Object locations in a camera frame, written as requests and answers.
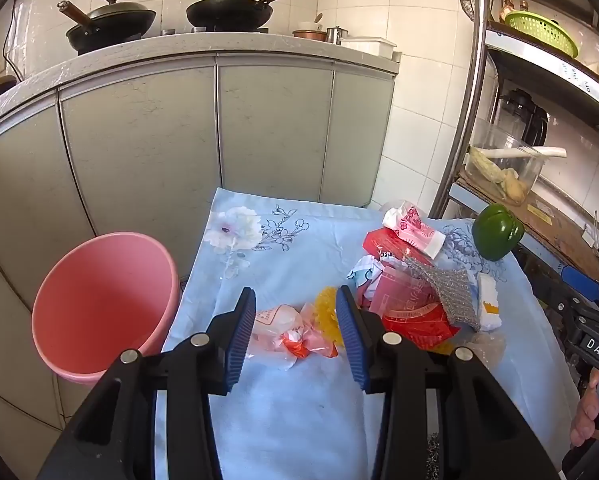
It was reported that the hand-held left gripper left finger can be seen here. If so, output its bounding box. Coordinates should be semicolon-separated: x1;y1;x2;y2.
44;287;257;480

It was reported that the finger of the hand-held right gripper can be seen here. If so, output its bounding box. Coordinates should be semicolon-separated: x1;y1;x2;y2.
561;265;599;311
549;295;599;333

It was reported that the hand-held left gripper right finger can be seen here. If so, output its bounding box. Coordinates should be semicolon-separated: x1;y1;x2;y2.
335;285;563;480

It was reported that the yellow foam fruit net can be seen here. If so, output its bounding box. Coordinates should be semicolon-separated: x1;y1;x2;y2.
315;287;347;348

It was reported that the clear plastic bag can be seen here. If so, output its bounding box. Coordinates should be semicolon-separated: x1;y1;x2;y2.
249;302;340;371

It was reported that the white blue paper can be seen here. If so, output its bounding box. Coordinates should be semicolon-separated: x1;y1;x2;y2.
347;255;387;307

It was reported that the red plastic bag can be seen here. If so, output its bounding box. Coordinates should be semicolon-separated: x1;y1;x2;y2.
379;305;463;348

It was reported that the pink translucent plastic bag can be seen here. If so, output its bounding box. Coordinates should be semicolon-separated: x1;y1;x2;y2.
369;265;430;316

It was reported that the white foam block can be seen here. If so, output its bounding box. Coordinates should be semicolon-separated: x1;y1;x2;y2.
477;274;503;332

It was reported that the silver mesh scouring pad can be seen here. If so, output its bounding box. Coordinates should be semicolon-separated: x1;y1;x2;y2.
404;255;481;333

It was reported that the pink plastic bucket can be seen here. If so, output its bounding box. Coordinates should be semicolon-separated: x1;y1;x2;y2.
31;232;181;387

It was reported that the person's right hand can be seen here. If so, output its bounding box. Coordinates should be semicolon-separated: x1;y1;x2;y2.
569;370;599;449

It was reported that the green bell pepper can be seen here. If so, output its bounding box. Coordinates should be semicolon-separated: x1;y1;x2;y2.
471;204;525;262

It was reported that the light blue floral cloth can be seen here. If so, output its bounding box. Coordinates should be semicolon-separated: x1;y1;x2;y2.
162;187;580;480

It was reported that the red cardboard box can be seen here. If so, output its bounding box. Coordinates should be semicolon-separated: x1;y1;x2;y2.
363;227;420;266

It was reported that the ginger root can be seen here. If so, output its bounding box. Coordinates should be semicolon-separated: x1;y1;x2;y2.
499;169;530;205

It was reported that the pink patterned paper carton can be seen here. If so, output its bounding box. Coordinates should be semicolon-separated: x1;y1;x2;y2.
382;201;447;260

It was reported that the white leek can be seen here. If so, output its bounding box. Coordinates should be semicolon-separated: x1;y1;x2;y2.
472;146;566;161

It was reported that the corn cob with husk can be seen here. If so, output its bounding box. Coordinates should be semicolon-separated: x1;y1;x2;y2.
468;147;505;196

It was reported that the clear plastic container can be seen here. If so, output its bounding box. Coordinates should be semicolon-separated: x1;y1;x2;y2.
465;119;543;206

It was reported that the metal shelf rack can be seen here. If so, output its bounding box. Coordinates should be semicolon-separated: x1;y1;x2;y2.
427;0;599;301

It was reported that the grey kitchen cabinet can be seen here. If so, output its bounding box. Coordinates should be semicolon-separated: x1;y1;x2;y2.
0;50;397;441

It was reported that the green plastic basket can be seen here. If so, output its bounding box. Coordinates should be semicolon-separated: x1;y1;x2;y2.
504;11;579;59

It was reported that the white rectangular container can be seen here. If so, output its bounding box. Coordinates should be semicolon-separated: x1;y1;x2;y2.
339;36;397;60

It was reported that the dark wok lid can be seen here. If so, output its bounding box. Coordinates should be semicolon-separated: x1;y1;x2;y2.
82;0;155;28

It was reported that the black wok long wooden handle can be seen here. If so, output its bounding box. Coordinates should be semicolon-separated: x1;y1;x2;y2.
186;0;327;31

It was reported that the black wok wooden stub handle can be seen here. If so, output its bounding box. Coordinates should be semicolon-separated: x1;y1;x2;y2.
56;1;157;54

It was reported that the black power cable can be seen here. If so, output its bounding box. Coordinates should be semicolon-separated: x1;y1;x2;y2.
2;0;24;83

